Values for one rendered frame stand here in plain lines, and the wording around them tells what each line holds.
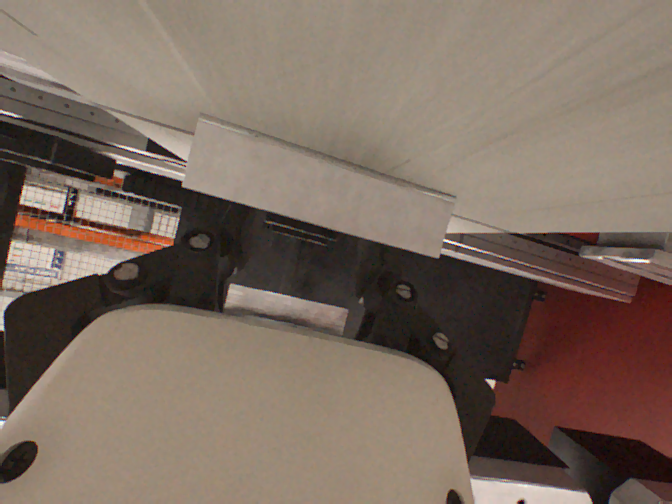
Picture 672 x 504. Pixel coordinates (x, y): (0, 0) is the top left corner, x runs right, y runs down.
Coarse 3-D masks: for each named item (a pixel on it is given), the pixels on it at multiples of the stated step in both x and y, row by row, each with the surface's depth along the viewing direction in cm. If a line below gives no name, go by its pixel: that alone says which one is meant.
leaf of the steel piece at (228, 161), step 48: (192, 144) 7; (240, 144) 7; (288, 144) 7; (240, 192) 7; (288, 192) 8; (336, 192) 8; (384, 192) 8; (432, 192) 8; (384, 240) 8; (432, 240) 8
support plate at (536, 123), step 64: (0, 0) 4; (64, 0) 4; (128, 0) 3; (192, 0) 3; (256, 0) 3; (320, 0) 3; (384, 0) 3; (448, 0) 2; (512, 0) 2; (576, 0) 2; (640, 0) 2; (64, 64) 6; (128, 64) 5; (192, 64) 5; (256, 64) 4; (320, 64) 4; (384, 64) 3; (448, 64) 3; (512, 64) 3; (576, 64) 3; (640, 64) 3; (192, 128) 9; (256, 128) 7; (320, 128) 6; (384, 128) 5; (448, 128) 5; (512, 128) 4; (576, 128) 4; (640, 128) 3; (448, 192) 8; (512, 192) 7; (576, 192) 6; (640, 192) 5
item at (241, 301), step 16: (240, 288) 20; (240, 304) 20; (256, 304) 20; (272, 304) 20; (288, 304) 20; (304, 304) 20; (320, 304) 21; (272, 320) 20; (288, 320) 20; (304, 320) 20; (320, 320) 21; (336, 320) 21
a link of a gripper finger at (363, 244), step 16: (368, 240) 12; (368, 256) 11; (384, 256) 10; (400, 256) 11; (368, 272) 11; (384, 272) 9; (400, 272) 10; (368, 288) 11; (384, 288) 10; (368, 304) 10; (416, 320) 9; (432, 320) 9; (416, 336) 9; (432, 336) 9; (432, 352) 9; (448, 352) 9
